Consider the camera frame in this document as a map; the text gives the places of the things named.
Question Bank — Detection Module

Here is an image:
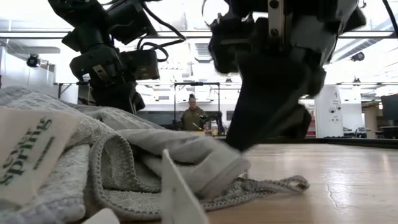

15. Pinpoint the silver ventilation duct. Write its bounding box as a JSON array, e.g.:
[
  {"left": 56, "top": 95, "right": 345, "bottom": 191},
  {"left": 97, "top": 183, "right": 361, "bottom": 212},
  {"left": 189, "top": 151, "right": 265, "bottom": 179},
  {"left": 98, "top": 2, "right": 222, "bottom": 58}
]
[{"left": 188, "top": 40, "right": 215, "bottom": 65}]

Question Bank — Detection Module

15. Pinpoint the black aluminium table frame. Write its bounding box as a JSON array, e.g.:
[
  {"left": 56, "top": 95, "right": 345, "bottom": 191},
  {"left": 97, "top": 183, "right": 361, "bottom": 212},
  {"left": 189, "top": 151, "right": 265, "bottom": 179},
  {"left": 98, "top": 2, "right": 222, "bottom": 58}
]
[{"left": 0, "top": 29, "right": 398, "bottom": 150}]

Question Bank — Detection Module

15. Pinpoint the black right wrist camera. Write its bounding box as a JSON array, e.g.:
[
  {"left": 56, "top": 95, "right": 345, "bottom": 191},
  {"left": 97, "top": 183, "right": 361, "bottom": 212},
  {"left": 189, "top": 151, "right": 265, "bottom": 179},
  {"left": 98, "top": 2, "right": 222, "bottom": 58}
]
[{"left": 207, "top": 14, "right": 251, "bottom": 75}]

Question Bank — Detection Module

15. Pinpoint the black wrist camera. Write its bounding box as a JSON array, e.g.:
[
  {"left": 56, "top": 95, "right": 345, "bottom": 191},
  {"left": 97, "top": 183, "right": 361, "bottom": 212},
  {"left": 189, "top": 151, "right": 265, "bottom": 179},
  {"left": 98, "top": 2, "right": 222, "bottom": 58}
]
[
  {"left": 120, "top": 49, "right": 161, "bottom": 81},
  {"left": 207, "top": 14, "right": 251, "bottom": 75}
]

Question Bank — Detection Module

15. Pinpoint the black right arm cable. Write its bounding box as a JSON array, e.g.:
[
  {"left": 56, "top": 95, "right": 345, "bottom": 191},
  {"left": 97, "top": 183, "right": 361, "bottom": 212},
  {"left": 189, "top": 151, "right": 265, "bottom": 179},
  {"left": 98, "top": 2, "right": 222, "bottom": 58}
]
[{"left": 381, "top": 0, "right": 398, "bottom": 38}]

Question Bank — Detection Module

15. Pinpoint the red shelf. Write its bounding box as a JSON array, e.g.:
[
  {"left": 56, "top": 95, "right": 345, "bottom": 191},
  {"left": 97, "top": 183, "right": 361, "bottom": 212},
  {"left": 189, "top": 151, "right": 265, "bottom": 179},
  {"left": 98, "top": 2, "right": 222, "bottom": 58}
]
[{"left": 307, "top": 118, "right": 317, "bottom": 138}]

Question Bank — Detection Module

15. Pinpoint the black background station frame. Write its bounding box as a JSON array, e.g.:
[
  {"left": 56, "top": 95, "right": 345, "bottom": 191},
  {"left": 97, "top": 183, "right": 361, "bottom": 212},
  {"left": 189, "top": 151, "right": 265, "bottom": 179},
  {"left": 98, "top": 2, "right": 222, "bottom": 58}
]
[{"left": 173, "top": 81, "right": 221, "bottom": 125}]

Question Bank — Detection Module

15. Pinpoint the light blue waffle towel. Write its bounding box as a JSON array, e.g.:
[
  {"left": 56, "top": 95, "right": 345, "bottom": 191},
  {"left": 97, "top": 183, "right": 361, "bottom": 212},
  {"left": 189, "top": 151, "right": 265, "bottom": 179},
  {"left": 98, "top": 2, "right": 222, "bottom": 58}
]
[{"left": 0, "top": 85, "right": 311, "bottom": 224}]

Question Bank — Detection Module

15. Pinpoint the white blank towel label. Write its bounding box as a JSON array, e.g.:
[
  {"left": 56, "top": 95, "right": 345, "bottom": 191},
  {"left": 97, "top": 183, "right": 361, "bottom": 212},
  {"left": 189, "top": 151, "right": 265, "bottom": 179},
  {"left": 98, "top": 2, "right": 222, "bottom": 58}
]
[{"left": 159, "top": 148, "right": 210, "bottom": 224}]

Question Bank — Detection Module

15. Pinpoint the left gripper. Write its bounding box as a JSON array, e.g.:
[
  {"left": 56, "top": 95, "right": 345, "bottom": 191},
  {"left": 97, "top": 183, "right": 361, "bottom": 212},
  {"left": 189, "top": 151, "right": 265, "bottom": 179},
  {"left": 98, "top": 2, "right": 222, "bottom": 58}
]
[{"left": 69, "top": 45, "right": 146, "bottom": 114}]

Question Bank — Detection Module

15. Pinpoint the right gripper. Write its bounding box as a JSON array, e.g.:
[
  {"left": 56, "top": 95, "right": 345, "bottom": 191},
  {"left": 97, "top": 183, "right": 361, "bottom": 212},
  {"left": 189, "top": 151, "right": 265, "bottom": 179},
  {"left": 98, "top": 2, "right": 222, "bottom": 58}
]
[{"left": 224, "top": 0, "right": 359, "bottom": 153}]

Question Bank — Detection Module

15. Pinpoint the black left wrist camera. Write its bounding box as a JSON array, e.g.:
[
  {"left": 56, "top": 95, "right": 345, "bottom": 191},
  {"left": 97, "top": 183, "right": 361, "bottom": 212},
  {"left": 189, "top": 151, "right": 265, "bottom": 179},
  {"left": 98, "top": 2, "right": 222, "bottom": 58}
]
[{"left": 120, "top": 49, "right": 161, "bottom": 81}]

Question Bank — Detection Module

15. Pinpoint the black left camera cable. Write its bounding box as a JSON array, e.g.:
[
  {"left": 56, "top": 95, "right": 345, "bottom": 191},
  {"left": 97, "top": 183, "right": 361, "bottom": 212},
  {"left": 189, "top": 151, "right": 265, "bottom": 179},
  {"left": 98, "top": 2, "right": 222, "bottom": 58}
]
[{"left": 136, "top": 2, "right": 187, "bottom": 63}]

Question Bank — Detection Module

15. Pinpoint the person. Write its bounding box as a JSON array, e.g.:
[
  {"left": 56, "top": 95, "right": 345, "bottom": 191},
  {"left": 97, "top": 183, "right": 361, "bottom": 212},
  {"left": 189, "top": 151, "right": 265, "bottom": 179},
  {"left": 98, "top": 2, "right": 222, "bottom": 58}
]
[{"left": 179, "top": 93, "right": 208, "bottom": 132}]

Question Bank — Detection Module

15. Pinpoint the white column with devices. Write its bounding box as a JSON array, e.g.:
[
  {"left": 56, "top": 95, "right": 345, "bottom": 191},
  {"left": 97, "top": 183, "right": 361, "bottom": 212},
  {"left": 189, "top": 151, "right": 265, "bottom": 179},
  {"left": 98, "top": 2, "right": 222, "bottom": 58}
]
[{"left": 313, "top": 85, "right": 345, "bottom": 139}]

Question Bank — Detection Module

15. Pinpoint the black monitor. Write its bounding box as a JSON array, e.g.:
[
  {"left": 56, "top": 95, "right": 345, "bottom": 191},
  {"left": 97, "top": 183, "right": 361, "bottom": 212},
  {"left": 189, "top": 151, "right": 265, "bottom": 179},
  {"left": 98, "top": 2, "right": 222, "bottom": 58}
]
[{"left": 381, "top": 93, "right": 398, "bottom": 123}]

